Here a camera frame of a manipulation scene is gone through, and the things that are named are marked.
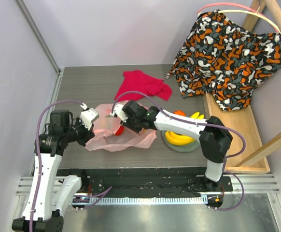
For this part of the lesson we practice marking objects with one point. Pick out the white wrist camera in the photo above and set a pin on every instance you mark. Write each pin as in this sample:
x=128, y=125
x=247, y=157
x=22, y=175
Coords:
x=118, y=112
x=88, y=116

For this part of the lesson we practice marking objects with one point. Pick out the pink hoop tube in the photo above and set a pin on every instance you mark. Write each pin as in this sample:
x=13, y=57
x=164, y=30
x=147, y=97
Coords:
x=227, y=4

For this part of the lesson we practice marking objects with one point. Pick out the aluminium rail frame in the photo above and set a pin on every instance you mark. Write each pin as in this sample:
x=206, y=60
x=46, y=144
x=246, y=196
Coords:
x=46, y=84

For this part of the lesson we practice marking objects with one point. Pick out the grey-green plate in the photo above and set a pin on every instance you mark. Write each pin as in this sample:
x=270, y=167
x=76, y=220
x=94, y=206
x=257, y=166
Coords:
x=182, y=149

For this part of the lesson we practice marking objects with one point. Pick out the patterned orange black fabric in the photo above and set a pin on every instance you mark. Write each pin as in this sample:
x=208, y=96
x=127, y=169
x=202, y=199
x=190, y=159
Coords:
x=224, y=59

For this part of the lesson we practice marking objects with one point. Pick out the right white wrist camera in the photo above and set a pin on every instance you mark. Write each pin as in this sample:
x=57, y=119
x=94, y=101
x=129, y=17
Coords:
x=118, y=112

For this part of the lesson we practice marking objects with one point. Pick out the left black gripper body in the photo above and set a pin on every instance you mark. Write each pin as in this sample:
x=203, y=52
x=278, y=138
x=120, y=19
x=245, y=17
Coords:
x=80, y=134

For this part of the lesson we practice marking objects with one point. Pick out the large yellow banana bunch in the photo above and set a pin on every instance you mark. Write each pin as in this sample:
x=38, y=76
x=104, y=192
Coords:
x=177, y=139

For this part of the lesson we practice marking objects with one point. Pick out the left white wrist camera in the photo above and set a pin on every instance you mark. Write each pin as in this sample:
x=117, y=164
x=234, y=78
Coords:
x=88, y=116

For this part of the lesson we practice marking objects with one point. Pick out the pink plastic bag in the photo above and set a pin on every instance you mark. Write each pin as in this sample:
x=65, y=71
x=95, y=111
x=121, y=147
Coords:
x=105, y=128

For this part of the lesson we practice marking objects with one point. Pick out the red fake apple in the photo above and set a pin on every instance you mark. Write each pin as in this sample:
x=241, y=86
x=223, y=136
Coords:
x=120, y=131

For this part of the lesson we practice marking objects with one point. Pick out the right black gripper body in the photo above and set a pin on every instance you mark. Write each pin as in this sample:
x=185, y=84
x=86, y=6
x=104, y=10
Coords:
x=130, y=121

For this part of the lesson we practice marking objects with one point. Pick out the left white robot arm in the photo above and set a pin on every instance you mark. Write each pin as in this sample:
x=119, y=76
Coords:
x=45, y=208

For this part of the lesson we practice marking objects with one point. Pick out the orange fake pumpkin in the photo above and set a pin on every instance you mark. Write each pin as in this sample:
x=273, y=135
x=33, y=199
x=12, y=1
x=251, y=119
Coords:
x=180, y=113

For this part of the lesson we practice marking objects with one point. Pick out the wooden tray frame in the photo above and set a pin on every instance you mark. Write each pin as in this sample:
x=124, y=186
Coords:
x=253, y=159

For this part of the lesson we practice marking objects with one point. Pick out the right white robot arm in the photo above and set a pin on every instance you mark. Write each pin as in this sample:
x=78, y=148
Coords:
x=213, y=138

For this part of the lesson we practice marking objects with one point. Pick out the small yellow banana bunch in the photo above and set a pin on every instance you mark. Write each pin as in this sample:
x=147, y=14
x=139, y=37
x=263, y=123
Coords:
x=197, y=115

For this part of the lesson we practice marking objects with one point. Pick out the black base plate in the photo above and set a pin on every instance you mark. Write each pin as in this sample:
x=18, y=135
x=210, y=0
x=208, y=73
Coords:
x=171, y=182

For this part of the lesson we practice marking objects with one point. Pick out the red cloth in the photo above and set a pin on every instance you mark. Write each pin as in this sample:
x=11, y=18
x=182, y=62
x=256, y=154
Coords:
x=138, y=81

